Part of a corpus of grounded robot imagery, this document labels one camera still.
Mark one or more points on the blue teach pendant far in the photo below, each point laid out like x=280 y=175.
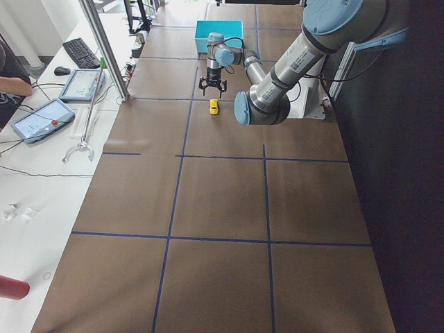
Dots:
x=81 y=85

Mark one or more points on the black keyboard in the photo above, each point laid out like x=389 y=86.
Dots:
x=81 y=54

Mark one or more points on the blue teach pendant near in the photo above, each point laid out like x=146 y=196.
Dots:
x=43 y=121

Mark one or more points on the blue teach pendant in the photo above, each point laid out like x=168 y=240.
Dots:
x=81 y=85
x=43 y=121

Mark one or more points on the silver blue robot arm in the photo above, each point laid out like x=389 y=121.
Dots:
x=326 y=27

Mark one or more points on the red cylinder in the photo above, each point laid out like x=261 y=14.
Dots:
x=13 y=289

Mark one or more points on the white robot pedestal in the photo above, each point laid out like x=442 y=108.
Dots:
x=306 y=100

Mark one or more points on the aluminium frame post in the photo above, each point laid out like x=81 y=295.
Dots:
x=101 y=38

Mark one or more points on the metal reacher grabber tool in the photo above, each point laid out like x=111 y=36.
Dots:
x=83 y=144

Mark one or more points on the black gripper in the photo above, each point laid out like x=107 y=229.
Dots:
x=212 y=74

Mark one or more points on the yellow beetle toy car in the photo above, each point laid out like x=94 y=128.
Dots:
x=214 y=106

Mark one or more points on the silver metal cup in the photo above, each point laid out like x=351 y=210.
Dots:
x=140 y=37

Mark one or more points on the person in dark shirt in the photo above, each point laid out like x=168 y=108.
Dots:
x=15 y=84

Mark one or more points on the black computer mouse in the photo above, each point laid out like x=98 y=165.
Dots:
x=61 y=71

